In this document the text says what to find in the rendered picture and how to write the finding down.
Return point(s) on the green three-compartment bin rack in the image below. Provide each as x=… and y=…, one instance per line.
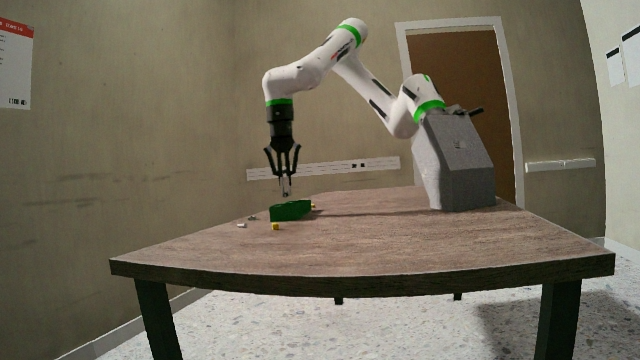
x=289, y=211

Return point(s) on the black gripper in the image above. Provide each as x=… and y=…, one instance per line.
x=281, y=144

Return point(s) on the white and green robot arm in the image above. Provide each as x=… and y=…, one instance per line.
x=418, y=95

